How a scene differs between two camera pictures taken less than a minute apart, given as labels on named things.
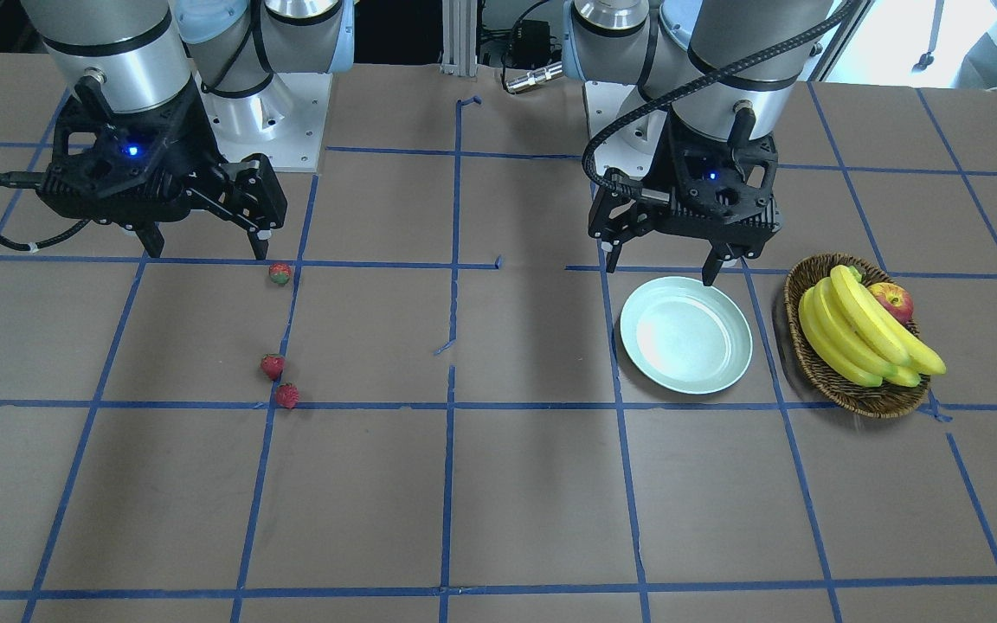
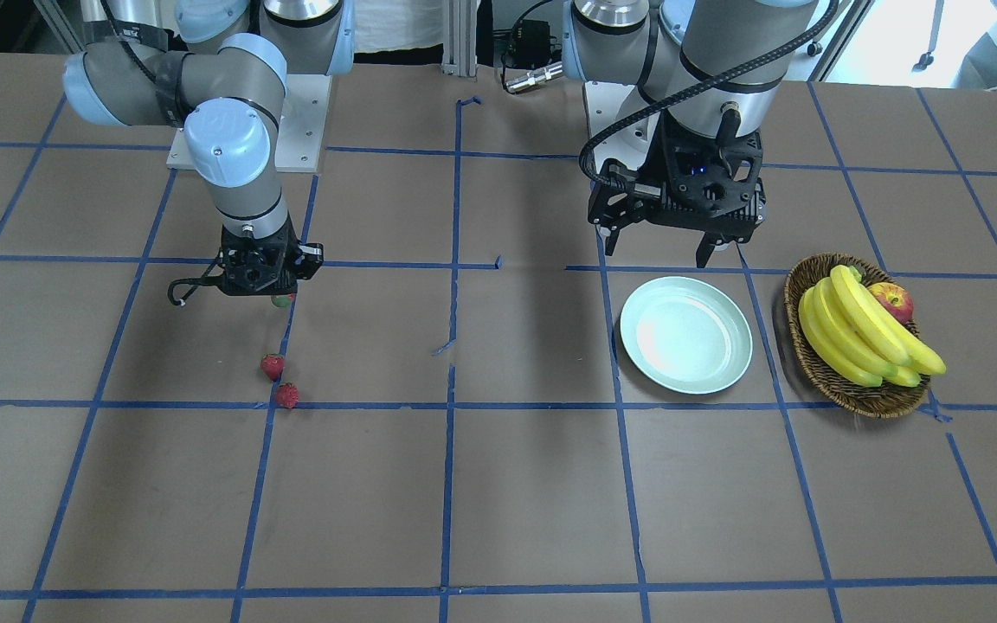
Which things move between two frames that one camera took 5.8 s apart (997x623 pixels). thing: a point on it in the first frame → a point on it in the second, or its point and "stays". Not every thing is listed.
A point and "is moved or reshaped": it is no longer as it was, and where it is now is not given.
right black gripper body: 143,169 → 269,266
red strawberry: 279,272 is moved or reshaped
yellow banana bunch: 846,325 stays
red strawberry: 273,365 stays
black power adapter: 530,44 stays
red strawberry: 287,394 stays
